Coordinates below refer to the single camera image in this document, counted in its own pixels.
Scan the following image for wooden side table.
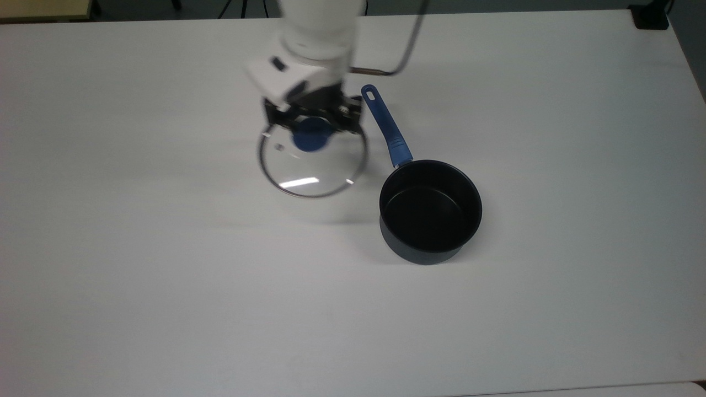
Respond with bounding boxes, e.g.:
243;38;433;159
0;0;93;24

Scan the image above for dark saucepan with blue handle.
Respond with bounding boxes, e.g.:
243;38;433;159
361;84;483;266

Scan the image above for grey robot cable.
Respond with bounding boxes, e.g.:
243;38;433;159
350;0;431;77

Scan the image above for glass lid with blue knob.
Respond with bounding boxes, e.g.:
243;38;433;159
258;113;368;199

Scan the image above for black box at table corner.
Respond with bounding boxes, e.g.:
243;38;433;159
630;4;671;30

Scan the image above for black tripod legs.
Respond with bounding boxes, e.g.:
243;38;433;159
218;0;271;19

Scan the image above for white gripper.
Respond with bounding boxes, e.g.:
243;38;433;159
245;51;365;135

